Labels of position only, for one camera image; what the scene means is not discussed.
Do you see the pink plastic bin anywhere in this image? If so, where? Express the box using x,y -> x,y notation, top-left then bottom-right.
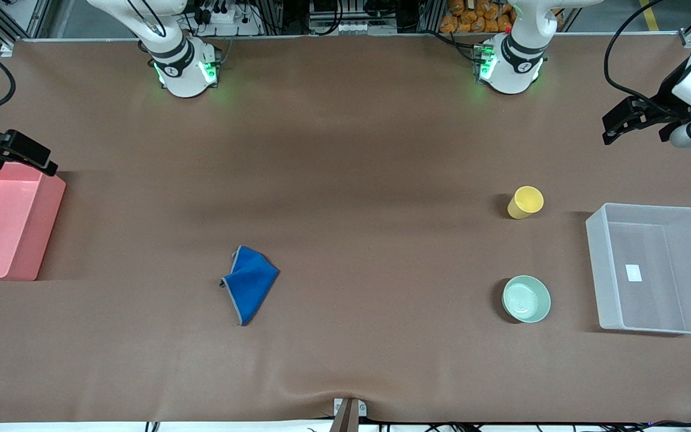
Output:
0,161 -> 67,282

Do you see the metal table clamp bracket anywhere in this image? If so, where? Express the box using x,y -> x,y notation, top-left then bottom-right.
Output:
331,397 -> 368,432

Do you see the light green bowl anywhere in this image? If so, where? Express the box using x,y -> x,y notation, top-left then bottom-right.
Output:
501,275 -> 552,324

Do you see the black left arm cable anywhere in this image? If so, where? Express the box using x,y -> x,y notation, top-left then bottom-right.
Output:
603,0 -> 682,118

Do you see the long white socket strip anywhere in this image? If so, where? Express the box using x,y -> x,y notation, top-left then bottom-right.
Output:
308,20 -> 395,37

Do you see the translucent plastic bin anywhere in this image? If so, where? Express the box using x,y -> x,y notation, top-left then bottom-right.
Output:
585,202 -> 691,337

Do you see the yellow cup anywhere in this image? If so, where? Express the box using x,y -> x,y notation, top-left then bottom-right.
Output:
507,185 -> 545,220

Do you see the blue cloth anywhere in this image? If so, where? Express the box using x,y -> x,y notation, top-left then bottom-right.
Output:
220,245 -> 280,327

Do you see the orange packets pile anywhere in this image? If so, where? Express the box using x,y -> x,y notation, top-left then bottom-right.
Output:
439,0 -> 515,34

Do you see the white power strip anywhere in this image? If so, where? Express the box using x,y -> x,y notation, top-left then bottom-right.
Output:
200,7 -> 263,37

